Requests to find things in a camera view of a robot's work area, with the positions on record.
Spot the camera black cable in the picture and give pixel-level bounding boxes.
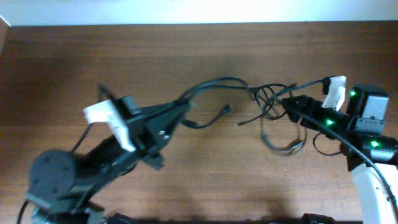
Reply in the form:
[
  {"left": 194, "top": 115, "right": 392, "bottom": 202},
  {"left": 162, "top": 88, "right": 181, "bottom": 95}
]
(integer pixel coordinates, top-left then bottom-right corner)
[
  {"left": 279, "top": 77, "right": 398, "bottom": 218},
  {"left": 15, "top": 82, "right": 116, "bottom": 224}
]

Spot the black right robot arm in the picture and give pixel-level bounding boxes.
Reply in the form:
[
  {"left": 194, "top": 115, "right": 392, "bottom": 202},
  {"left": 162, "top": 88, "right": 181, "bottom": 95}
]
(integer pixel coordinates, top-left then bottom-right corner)
[{"left": 281, "top": 84, "right": 397, "bottom": 223}]

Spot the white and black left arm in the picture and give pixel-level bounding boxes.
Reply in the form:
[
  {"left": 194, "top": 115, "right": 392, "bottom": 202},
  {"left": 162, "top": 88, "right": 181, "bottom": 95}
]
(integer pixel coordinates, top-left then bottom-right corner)
[{"left": 25, "top": 96, "right": 191, "bottom": 223}]

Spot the left camera black cable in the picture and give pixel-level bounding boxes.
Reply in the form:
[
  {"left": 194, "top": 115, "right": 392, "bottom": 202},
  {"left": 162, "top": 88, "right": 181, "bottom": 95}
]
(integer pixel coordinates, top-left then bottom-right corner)
[{"left": 15, "top": 82, "right": 116, "bottom": 224}]

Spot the right camera black cable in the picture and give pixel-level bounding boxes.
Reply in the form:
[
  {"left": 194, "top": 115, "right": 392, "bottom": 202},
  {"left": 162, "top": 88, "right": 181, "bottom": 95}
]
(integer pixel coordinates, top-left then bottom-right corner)
[{"left": 279, "top": 77, "right": 398, "bottom": 218}]

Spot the thin black micro-USB cable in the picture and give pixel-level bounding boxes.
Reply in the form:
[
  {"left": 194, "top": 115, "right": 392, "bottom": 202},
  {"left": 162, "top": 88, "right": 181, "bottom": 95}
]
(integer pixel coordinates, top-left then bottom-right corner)
[{"left": 182, "top": 83, "right": 308, "bottom": 156}]

